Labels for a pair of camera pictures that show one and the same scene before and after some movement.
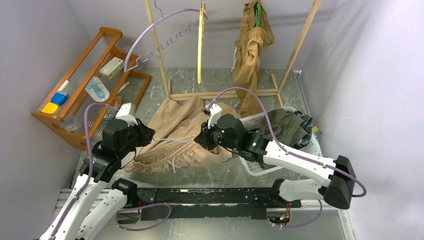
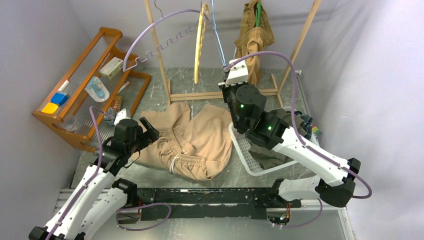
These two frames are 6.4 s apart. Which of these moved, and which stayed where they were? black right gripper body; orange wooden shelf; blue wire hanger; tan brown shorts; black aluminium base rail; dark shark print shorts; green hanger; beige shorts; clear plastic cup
Moved: black right gripper body; beige shorts; blue wire hanger
Stayed: tan brown shorts; dark shark print shorts; clear plastic cup; black aluminium base rail; orange wooden shelf; green hanger
